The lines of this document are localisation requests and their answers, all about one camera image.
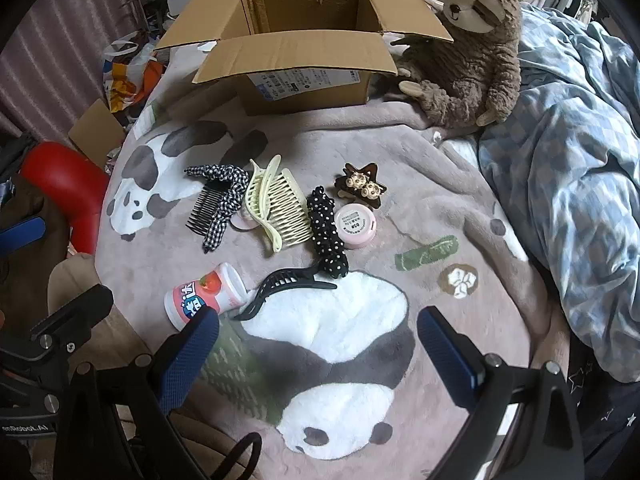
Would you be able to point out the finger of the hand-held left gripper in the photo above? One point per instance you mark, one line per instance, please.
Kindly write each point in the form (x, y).
(80, 307)
(22, 232)

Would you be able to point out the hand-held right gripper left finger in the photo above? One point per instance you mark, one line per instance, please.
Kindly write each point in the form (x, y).
(190, 355)

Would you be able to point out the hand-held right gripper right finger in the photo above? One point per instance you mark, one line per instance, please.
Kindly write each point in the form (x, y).
(445, 360)

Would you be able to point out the pink strawberry print cup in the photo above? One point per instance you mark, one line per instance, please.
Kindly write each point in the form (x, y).
(200, 295)

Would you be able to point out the black banana hair clip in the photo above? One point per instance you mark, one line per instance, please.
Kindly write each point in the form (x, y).
(280, 280)

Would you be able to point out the black hair comb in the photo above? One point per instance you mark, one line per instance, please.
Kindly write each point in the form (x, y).
(205, 210)

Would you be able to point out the pink round compact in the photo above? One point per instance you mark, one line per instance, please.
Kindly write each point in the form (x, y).
(355, 225)

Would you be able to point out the cream hair claw clip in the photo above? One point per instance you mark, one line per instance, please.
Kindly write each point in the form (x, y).
(260, 195)

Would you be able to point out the cream hair comb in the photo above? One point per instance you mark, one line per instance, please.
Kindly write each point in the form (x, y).
(290, 210)

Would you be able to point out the black gingham scrunchie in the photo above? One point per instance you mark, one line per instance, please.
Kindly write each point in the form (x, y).
(227, 180)

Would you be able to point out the brown star hair clip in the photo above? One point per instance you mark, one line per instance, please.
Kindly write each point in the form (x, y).
(360, 187)

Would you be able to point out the cardboard box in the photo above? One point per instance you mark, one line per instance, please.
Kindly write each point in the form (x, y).
(300, 50)

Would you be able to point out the red cushion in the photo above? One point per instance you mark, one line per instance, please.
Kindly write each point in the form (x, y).
(60, 170)

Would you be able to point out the flat cardboard piece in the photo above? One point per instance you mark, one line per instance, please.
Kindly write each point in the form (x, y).
(95, 130)

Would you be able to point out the dark star print cloth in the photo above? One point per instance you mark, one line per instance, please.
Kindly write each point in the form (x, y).
(600, 410)

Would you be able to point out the colourful shopping bag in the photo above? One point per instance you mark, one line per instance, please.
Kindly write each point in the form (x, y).
(125, 80)

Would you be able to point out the purple curtain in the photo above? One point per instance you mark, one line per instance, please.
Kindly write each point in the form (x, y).
(60, 35)

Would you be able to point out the panda printed blanket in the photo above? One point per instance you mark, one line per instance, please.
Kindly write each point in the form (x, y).
(400, 160)

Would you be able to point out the blue checked duvet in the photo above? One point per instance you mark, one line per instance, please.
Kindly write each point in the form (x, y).
(575, 160)

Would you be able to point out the brown sloth plush toy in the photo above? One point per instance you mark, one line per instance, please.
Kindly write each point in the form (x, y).
(465, 60)

